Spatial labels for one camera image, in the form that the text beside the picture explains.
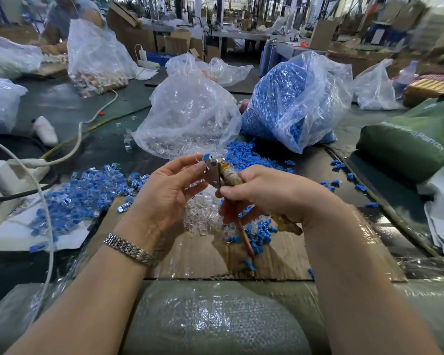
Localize person's left hand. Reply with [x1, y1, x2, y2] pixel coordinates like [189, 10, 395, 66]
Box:
[125, 153, 210, 249]

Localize person's right hand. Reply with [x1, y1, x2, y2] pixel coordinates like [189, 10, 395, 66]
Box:
[216, 164, 343, 233]

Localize metal crimping pliers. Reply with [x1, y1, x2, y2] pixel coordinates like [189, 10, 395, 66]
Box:
[205, 156, 304, 260]

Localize person's right forearm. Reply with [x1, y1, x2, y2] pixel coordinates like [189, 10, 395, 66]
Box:
[301, 201, 444, 355]

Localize person's left forearm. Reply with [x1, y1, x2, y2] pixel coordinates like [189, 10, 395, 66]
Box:
[4, 238, 158, 355]

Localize pile of clear plastic parts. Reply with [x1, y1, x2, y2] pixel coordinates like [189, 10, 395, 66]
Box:
[182, 181, 245, 238]

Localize pile of loose blue parts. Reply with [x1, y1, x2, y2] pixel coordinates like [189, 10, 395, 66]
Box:
[222, 140, 297, 175]

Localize brown cardboard sheet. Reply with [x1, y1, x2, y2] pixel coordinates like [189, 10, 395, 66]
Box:
[84, 197, 408, 284]

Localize small clear plastic bag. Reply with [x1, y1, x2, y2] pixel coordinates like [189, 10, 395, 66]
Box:
[165, 53, 254, 88]

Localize pile of assembled blue-clear parts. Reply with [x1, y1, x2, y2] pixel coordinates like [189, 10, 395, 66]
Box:
[29, 162, 151, 253]

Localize clear bag of blue parts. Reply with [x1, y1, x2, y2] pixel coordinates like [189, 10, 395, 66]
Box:
[240, 52, 354, 154]

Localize blue plastic crate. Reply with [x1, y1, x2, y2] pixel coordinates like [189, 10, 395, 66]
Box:
[146, 52, 174, 67]

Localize bubble wrap bundle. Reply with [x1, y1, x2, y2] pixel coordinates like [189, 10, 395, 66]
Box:
[121, 281, 313, 355]

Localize white paper bag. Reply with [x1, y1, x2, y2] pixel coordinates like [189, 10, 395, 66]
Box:
[135, 44, 160, 69]

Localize blue metal bottle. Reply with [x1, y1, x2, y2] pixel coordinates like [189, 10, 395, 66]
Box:
[260, 38, 279, 77]

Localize clear bag of orange-white parts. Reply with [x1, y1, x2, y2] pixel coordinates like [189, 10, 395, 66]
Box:
[67, 18, 159, 99]

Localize brown cardboard box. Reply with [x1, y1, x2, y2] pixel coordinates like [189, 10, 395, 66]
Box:
[106, 1, 157, 62]

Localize white plastic bottle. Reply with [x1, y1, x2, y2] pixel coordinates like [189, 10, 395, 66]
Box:
[31, 116, 60, 147]

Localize black round mat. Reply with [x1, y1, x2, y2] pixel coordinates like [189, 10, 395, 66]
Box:
[0, 134, 60, 185]

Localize empty translucent plastic bag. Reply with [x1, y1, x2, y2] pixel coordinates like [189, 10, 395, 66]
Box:
[351, 58, 405, 111]

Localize green fabric bag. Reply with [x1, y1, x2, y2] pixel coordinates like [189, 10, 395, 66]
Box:
[356, 97, 444, 184]

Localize white paper sheet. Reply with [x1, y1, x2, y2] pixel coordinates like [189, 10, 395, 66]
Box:
[0, 201, 94, 252]

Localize crumpled clear plastic bag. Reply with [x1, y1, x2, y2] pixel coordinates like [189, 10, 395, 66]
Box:
[0, 75, 29, 136]

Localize clear drink bottle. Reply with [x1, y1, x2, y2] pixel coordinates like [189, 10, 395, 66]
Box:
[394, 61, 419, 100]

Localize clear bag of white parts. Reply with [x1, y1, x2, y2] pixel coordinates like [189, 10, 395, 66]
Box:
[0, 33, 44, 80]

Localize yellow striped box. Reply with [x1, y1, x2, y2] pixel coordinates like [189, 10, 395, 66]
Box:
[403, 73, 444, 107]

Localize silver link bracelet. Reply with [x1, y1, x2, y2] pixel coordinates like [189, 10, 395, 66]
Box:
[103, 233, 155, 266]

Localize yellow cable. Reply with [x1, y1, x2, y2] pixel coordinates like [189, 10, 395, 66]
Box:
[40, 105, 152, 160]

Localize white cable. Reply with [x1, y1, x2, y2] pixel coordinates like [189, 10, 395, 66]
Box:
[0, 89, 119, 322]

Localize black cable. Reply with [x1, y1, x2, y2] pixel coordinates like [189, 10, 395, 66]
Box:
[0, 182, 58, 204]

